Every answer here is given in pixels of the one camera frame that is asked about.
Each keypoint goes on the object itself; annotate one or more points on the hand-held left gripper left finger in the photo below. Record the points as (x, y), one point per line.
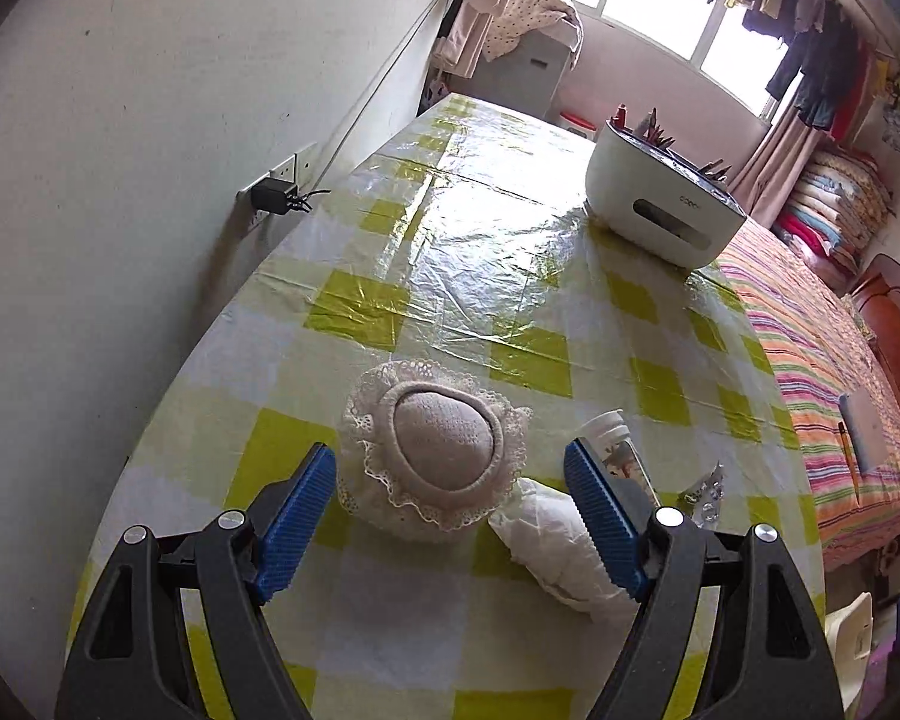
(292, 517)

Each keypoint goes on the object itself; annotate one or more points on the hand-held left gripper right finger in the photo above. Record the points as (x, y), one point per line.
(600, 532)

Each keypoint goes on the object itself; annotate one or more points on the white tissue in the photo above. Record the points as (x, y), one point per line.
(551, 547)

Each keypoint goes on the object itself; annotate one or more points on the white plastic bin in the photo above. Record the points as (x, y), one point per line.
(849, 634)

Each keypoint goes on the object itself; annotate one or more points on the small clear plastic bottle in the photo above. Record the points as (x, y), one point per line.
(619, 442)

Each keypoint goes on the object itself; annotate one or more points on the beige lace-trimmed hat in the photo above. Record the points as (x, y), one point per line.
(427, 450)

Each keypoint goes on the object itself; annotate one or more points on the silver foil blister pack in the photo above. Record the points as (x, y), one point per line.
(705, 491)

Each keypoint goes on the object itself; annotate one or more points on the brown pencil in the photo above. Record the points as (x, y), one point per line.
(847, 457)

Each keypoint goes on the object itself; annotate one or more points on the yellow checked plastic tablecloth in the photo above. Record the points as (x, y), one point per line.
(495, 300)

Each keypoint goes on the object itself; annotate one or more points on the striped bed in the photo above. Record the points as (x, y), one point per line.
(802, 360)

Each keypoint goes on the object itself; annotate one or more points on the wooden headboard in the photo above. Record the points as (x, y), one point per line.
(896, 315)

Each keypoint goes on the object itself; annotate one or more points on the black power adapter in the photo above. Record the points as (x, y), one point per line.
(274, 195)

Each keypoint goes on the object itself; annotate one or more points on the white desk organizer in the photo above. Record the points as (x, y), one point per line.
(660, 202)

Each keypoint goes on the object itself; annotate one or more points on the stack of folded blankets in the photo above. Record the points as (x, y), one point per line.
(832, 210)

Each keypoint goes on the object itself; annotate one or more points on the bunch of pens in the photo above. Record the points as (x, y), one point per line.
(660, 136)

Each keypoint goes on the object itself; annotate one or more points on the red and white container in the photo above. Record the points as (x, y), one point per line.
(577, 126)

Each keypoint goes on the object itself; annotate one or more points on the beige curtain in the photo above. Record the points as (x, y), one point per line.
(776, 165)

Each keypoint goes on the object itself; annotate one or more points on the grey cabinet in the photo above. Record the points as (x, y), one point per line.
(525, 75)

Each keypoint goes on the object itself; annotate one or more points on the polka dot cloth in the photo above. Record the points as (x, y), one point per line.
(529, 11)

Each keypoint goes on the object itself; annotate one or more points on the beige hanging garment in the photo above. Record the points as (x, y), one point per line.
(469, 15)

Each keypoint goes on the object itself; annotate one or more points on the row of hanging clothes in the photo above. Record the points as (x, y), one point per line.
(817, 45)

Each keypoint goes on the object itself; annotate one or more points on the white wall socket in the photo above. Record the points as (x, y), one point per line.
(304, 161)

